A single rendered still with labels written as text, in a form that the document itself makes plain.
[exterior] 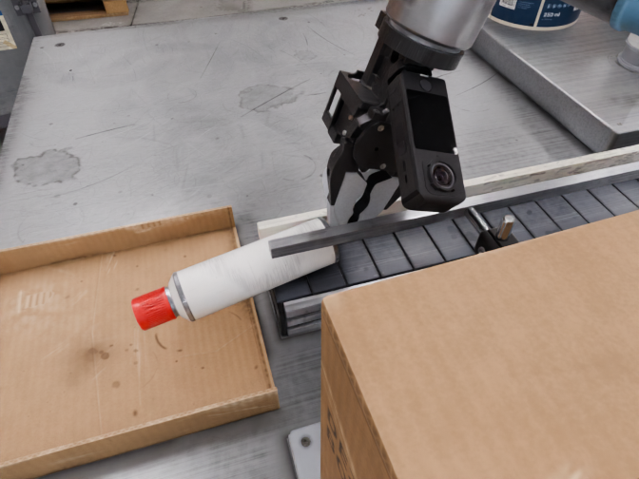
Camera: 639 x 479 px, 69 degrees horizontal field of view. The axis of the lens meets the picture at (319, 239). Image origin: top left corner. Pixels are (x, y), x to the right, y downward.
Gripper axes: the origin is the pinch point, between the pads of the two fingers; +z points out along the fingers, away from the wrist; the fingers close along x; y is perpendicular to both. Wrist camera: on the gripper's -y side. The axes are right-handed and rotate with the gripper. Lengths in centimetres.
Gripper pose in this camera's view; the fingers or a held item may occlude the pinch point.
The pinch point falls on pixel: (344, 232)
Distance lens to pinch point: 48.6
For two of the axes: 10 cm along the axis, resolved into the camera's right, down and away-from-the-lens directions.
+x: -9.0, -0.4, -4.3
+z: -3.3, 7.2, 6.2
